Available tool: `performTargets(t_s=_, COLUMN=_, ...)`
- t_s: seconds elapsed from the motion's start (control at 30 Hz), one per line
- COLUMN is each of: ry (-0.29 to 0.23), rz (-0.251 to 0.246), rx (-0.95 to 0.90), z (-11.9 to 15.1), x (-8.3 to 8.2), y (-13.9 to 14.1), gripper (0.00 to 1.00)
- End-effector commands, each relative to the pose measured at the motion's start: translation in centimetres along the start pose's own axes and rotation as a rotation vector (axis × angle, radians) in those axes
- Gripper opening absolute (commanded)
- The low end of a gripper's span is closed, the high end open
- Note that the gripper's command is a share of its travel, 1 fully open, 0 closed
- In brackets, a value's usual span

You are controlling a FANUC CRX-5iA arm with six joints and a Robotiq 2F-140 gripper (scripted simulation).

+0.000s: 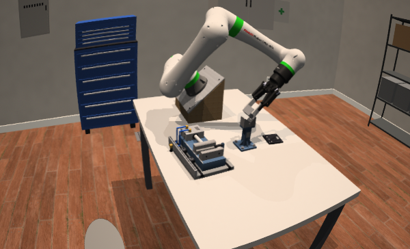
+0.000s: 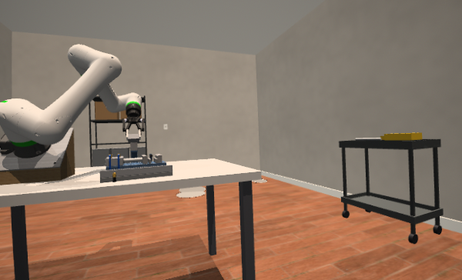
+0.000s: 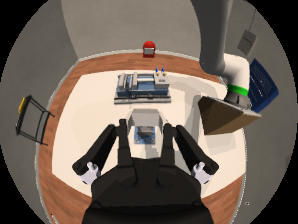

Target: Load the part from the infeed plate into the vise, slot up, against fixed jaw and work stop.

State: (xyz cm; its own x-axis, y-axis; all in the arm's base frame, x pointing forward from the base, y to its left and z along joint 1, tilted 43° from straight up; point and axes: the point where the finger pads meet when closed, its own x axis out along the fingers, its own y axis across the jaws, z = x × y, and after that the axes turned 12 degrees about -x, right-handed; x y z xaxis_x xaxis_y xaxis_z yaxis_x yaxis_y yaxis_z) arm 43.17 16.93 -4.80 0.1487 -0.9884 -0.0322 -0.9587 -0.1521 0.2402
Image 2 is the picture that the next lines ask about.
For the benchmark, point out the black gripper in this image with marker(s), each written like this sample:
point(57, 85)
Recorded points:
point(132, 118)

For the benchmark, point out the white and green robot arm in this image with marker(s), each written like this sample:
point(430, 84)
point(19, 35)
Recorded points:
point(24, 124)

